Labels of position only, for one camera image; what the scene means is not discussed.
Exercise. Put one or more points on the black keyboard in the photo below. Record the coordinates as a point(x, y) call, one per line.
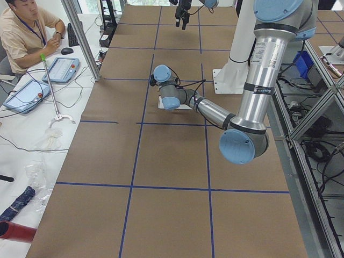
point(72, 38)

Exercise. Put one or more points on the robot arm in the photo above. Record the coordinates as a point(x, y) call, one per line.
point(207, 3)
point(245, 137)

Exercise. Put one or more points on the grey aluminium frame post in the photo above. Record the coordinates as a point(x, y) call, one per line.
point(77, 27)

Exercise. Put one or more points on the clear plastic bag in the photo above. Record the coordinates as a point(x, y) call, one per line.
point(40, 181)

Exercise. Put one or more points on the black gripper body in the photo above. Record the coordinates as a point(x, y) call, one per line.
point(185, 6)

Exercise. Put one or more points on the seated person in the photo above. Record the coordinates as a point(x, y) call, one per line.
point(27, 32)

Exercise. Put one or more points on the lower teach pendant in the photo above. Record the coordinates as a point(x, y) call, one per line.
point(28, 97)

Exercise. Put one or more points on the upper teach pendant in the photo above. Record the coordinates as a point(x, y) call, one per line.
point(63, 69)

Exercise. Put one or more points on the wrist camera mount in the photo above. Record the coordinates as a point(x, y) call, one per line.
point(152, 80)

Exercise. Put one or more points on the folded blue umbrella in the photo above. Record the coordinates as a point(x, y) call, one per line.
point(19, 203)

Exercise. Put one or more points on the teach pendant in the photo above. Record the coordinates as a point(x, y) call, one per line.
point(63, 69)
point(28, 97)

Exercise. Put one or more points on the blue storage bin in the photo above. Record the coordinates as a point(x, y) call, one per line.
point(303, 63)

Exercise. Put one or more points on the black computer mouse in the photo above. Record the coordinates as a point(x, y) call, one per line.
point(66, 51)

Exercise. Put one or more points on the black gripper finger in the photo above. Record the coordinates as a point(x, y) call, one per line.
point(178, 19)
point(185, 21)

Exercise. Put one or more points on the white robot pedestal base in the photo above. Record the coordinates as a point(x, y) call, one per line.
point(231, 78)

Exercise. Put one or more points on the red cylinder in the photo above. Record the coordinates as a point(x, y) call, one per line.
point(16, 232)

